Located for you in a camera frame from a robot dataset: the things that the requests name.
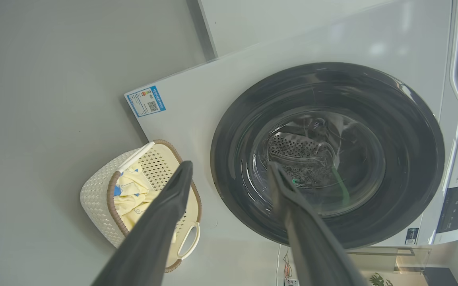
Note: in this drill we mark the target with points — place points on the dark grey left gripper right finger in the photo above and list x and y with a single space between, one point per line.
312 250

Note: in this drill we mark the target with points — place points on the white front-load washing machine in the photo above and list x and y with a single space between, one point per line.
221 103

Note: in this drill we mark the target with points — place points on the green potted plant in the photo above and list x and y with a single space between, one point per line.
380 280

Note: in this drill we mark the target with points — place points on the blue energy label sticker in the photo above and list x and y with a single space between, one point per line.
145 101

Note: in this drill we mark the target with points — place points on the yellow garment blue outline print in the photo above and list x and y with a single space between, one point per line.
135 208

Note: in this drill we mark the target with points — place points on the white power strip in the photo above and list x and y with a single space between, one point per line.
291 282

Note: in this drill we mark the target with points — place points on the round dark washing machine door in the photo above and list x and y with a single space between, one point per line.
404 131

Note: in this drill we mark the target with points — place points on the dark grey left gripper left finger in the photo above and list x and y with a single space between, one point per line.
153 238

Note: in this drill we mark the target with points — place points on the glass side table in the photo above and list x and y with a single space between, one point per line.
388 254

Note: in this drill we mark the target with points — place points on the small black label sticker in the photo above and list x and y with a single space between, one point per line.
412 236

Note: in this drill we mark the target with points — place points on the cream perforated laundry basket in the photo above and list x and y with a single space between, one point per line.
98 198

